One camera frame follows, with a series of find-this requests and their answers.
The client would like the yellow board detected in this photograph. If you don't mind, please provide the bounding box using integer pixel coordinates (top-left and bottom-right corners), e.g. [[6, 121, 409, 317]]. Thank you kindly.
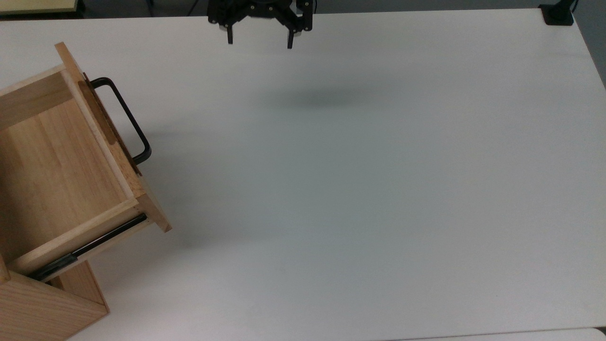
[[0, 0, 85, 16]]

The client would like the wooden drawer with metal handle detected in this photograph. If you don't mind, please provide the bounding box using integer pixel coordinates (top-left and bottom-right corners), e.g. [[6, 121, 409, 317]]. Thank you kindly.
[[0, 42, 172, 285]]

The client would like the wooden cabinet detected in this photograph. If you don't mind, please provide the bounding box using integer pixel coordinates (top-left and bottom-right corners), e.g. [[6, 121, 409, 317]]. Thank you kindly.
[[0, 256, 110, 341]]

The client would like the black metal drawer handle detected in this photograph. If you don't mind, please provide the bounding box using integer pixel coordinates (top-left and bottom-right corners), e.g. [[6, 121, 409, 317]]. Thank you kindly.
[[89, 77, 152, 165]]

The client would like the black drawer slide rail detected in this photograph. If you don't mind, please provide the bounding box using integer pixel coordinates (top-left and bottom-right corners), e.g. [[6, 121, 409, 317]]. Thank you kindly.
[[28, 214, 148, 281]]

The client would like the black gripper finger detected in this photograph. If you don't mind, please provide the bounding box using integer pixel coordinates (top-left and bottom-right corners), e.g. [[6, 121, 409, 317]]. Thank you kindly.
[[276, 0, 314, 49], [208, 0, 247, 45]]

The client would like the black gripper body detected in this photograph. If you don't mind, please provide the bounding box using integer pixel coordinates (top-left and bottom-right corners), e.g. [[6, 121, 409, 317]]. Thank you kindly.
[[232, 0, 292, 18]]

